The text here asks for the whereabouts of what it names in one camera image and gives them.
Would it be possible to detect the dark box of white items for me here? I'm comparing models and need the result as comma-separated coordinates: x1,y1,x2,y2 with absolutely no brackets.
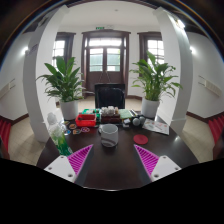
99,105,122,124

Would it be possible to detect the brown wooden double door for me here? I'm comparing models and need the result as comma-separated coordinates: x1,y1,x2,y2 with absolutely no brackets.
81,29,131,96

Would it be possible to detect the red plastic box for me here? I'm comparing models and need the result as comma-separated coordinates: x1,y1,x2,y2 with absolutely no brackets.
74,113,98,128

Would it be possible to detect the white printed leaflet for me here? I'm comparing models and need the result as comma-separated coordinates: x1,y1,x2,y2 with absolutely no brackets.
142,118,170,136

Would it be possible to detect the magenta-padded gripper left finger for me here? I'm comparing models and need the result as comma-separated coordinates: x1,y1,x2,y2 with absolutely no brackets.
43,144,95,186

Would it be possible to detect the white and brown mug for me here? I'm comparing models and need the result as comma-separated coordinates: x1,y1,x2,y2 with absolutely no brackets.
98,123,120,148

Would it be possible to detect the flat green box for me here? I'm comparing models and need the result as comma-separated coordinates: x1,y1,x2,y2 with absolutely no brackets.
81,108,101,117

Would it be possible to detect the clear green-labelled drink bottle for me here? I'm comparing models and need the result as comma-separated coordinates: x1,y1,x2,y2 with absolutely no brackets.
46,112,74,157

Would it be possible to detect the brown-framed window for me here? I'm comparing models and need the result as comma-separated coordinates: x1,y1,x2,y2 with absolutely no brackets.
137,31,165,65
52,32,77,68

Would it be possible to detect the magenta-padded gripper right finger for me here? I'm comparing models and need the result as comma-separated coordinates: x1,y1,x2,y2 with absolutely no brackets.
132,144,182,186

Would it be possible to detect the broad-leaved plant in white pot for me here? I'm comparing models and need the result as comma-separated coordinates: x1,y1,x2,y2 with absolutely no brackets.
36,55,87,121
129,50,184,119

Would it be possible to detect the white wall radiator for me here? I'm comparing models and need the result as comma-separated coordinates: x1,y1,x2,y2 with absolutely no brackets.
0,78,17,99
198,75,223,98

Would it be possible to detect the black office chair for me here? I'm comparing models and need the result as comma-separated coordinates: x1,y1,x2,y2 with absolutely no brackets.
94,83,127,110

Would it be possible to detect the flat round red coaster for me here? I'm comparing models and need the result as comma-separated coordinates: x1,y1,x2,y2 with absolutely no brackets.
133,134,149,146

